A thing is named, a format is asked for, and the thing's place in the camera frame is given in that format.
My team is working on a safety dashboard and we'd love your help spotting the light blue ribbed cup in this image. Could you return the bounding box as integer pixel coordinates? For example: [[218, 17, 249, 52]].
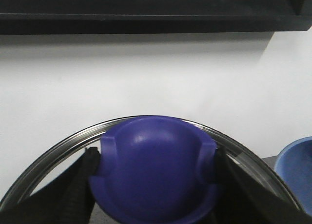
[[274, 137, 312, 215]]

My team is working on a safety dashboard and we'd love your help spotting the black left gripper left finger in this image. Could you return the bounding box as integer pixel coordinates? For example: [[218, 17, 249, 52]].
[[0, 147, 100, 224]]

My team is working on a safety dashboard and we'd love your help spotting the glass lid with blue knob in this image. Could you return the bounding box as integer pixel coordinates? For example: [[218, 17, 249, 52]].
[[0, 116, 309, 224]]

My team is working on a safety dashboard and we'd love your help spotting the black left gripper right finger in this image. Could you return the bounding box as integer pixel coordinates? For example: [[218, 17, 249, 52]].
[[213, 147, 312, 224]]

